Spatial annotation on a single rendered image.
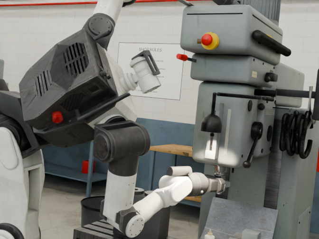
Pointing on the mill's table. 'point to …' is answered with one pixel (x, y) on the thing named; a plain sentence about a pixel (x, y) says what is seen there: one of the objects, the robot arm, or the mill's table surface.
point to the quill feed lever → (256, 133)
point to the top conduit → (261, 38)
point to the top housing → (229, 31)
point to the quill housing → (226, 123)
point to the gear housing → (231, 69)
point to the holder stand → (164, 213)
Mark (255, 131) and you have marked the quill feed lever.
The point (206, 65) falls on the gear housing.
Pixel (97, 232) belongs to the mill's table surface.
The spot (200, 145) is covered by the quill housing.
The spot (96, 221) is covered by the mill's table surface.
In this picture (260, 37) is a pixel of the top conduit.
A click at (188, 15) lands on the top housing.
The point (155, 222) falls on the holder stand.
